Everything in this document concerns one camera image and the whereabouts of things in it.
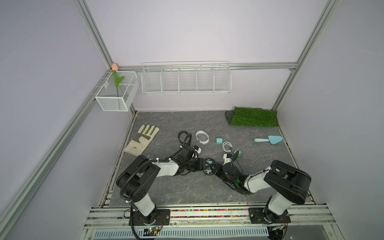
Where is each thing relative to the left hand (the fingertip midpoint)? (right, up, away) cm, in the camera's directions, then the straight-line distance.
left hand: (207, 167), depth 87 cm
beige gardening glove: (-46, +14, +17) cm, 51 cm away
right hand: (+1, +1, +1) cm, 2 cm away
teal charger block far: (+9, +14, +15) cm, 23 cm away
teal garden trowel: (+47, +15, +16) cm, 52 cm away
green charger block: (+21, +7, +7) cm, 23 cm away
